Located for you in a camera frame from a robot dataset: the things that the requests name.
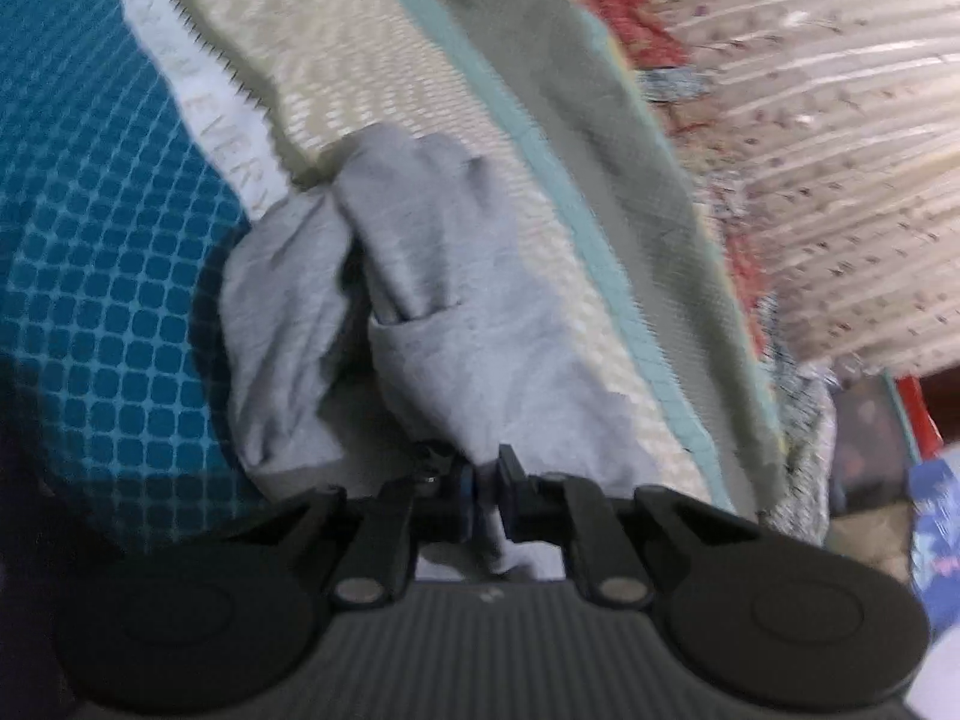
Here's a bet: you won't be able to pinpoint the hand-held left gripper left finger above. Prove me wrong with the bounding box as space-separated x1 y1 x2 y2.
241 457 481 610

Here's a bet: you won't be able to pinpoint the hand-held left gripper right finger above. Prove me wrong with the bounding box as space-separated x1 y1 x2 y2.
492 445 760 610

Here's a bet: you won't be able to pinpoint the grey pants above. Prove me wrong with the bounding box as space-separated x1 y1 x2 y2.
219 124 713 580

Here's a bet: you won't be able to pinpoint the black white patterned cloth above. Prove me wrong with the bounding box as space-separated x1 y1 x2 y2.
705 67 839 550

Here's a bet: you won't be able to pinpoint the patterned teal beige bed sheet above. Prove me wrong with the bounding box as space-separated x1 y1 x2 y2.
0 0 788 563

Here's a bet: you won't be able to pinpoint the blue floral cloth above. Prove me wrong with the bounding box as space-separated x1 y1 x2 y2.
907 461 960 627

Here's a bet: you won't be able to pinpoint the red floral patchwork quilt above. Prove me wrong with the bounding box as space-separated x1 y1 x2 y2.
570 0 781 331

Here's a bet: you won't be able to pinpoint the beige leaf print curtain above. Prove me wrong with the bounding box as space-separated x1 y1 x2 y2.
622 0 960 380

